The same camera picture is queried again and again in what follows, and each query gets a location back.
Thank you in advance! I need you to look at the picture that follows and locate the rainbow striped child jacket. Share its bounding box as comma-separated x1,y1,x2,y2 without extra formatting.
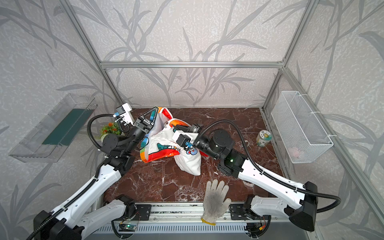
140,108,202,176

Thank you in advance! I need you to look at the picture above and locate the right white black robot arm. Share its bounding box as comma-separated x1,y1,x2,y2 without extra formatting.
172,125,318,232

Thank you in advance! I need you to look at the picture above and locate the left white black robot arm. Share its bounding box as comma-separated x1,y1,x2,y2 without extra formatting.
28,104,159,240

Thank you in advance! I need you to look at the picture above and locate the potted artificial flower plant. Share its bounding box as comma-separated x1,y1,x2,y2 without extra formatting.
100,122,122,141

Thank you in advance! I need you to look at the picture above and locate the small green labelled jar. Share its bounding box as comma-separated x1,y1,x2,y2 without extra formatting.
257,130,272,147

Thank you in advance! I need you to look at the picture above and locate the white knit work glove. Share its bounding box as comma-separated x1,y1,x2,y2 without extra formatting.
201,179,232,226

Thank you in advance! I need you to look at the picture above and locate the pink object in basket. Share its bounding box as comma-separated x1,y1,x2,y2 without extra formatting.
289,147,303,161

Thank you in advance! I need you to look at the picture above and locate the green circuit board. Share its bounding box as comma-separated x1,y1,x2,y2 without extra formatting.
119,223,138,233

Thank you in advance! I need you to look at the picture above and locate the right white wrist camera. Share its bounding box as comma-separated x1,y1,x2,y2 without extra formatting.
172,130,199,151

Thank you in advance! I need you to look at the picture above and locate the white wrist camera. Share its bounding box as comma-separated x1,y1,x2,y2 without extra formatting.
172,130,199,151
113,103,135,125

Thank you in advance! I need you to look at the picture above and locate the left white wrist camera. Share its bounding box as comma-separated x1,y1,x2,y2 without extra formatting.
113,103,135,125

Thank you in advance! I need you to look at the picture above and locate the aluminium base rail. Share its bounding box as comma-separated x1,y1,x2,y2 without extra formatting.
62,201,316,225

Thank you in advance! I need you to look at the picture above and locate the clear acrylic wall shelf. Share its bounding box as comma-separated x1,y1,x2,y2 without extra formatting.
9,94,98,163

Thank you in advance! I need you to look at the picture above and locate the white wire mesh basket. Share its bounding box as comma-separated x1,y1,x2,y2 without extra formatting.
272,91,334,164

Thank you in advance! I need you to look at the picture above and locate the right corrugated black cable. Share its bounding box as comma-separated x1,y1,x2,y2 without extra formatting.
193,119,342,214

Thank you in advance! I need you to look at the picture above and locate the aluminium cage frame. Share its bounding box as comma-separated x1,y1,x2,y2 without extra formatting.
60,1,384,224

